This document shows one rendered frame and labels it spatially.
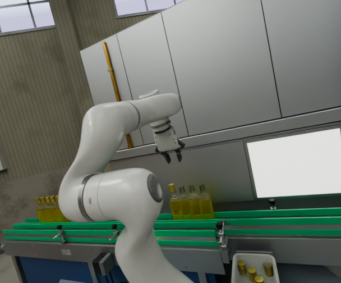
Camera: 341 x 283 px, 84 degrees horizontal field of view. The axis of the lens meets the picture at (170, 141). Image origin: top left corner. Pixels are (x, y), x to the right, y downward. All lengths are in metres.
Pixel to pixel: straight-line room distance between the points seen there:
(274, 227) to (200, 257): 0.38
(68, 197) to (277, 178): 0.99
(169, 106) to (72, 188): 0.39
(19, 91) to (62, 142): 1.19
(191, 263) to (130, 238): 0.73
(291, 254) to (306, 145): 0.51
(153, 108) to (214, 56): 0.61
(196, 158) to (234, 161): 0.22
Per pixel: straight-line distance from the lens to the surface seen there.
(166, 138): 0.81
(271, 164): 1.13
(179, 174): 1.21
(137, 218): 0.38
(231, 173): 1.14
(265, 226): 1.08
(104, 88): 1.44
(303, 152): 1.14
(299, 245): 1.12
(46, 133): 4.33
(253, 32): 1.16
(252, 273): 1.03
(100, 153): 0.42
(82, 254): 1.53
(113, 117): 0.43
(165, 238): 1.13
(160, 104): 0.65
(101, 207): 0.40
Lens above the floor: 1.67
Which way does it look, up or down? 5 degrees down
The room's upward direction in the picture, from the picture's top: 13 degrees counter-clockwise
